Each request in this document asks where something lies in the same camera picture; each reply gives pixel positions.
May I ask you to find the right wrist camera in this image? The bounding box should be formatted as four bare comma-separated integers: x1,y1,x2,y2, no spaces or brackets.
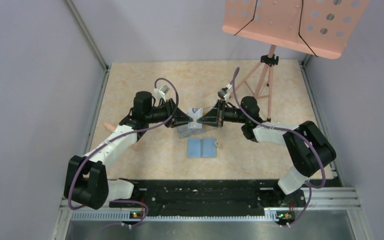
217,83,232,102

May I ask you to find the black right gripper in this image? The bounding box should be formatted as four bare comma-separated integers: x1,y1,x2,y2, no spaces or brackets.
198,99,248,127

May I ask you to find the pink wooden cylinder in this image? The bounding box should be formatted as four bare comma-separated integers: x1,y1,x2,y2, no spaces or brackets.
103,122,116,132

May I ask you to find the grey slotted cable duct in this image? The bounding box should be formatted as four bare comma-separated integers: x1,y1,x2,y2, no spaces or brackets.
71,210,279,222

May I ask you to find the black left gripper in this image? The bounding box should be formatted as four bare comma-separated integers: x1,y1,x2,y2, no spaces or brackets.
145,98,193,128

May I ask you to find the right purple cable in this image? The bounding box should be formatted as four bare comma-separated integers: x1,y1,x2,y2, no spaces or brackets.
231,67,327,229

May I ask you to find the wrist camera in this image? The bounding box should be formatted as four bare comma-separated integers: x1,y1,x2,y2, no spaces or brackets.
217,83,232,102
154,85,170,101

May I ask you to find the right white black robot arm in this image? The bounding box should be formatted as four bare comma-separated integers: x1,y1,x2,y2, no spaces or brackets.
197,96,337,206

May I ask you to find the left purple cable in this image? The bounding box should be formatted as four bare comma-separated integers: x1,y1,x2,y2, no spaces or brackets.
67,77,180,229

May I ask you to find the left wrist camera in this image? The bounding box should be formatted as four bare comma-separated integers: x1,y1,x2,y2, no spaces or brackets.
154,85,170,101

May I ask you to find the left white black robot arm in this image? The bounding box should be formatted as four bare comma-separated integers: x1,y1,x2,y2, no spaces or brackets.
63,91,193,210

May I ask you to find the clear acrylic card box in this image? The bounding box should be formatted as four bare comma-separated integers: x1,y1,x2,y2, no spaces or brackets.
176,110,216,139

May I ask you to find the pink music stand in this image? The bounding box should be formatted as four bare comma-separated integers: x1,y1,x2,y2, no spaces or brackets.
222,0,371,101

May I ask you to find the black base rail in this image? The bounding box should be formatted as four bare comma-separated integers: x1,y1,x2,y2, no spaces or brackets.
109,179,308,217

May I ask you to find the silver credit card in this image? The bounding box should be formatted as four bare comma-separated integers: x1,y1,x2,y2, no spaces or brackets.
188,108,203,129

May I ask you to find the purple cable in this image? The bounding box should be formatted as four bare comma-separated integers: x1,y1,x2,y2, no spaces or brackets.
67,77,180,229
231,67,327,229

